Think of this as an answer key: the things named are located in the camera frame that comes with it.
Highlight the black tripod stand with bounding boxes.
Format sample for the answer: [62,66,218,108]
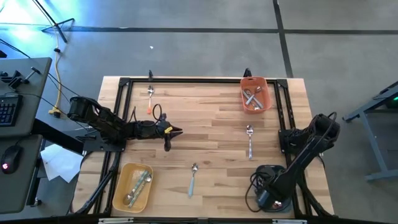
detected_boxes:
[32,0,76,44]

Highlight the yellow extension cable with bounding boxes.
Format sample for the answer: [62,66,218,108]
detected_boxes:
[48,26,62,118]

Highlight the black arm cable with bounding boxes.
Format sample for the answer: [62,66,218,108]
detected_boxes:
[132,103,164,125]
[244,172,268,213]

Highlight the white paper sheet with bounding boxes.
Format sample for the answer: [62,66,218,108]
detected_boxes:
[40,143,84,184]

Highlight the black device with green light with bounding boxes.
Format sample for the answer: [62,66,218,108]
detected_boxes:
[384,91,398,110]

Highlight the black computer mouse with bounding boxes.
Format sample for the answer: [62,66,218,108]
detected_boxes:
[0,145,24,175]

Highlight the silver metal bracket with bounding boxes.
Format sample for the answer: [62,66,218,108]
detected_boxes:
[272,218,308,224]
[98,217,134,224]

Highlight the grey office desk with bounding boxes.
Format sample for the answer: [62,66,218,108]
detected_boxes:
[0,57,53,138]
[0,134,44,215]

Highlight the black desk clamp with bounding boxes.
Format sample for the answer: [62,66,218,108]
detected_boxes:
[0,67,41,91]

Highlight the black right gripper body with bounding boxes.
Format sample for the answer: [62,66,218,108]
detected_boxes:
[267,184,294,213]

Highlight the black diagonal support beam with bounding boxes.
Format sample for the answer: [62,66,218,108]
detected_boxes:
[30,118,86,154]

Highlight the yellow plastic bin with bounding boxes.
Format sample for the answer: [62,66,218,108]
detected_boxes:
[112,162,154,214]

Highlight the grey handled metal spoon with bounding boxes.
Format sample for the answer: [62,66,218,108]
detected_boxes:
[246,124,254,161]
[244,93,261,111]
[245,86,262,106]
[243,89,264,110]

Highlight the black aluminium table frame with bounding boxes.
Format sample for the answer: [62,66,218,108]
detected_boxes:
[73,76,336,218]

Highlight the blue-grey desk frame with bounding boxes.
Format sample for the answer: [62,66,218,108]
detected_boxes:
[341,81,398,183]

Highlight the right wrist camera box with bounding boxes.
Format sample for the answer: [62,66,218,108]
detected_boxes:
[256,189,272,208]

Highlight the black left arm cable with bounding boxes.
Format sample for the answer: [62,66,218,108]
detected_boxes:
[132,103,164,125]

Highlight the orange plastic bin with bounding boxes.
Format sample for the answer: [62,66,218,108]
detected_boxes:
[240,76,273,115]

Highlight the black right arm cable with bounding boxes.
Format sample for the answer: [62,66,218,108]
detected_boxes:
[244,172,268,213]

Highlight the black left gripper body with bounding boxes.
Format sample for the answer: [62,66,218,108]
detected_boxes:
[144,119,174,153]

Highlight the black computer keyboard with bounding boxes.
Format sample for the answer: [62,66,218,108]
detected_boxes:
[0,94,24,128]

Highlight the black floor cable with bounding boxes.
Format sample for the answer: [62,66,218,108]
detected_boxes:
[0,37,32,59]
[46,72,80,98]

